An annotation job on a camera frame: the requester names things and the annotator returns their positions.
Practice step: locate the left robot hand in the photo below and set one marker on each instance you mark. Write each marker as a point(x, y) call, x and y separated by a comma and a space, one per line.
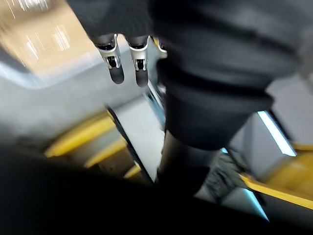
point(210, 73)

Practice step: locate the yellow metal shelf rack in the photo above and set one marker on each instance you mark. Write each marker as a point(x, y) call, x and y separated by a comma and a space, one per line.
point(73, 140)

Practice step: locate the grey box with blue edge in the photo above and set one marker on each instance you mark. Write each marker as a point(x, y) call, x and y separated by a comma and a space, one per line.
point(259, 144)

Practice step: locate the grey speckled cloth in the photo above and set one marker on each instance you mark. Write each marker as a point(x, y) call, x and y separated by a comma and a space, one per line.
point(223, 177)

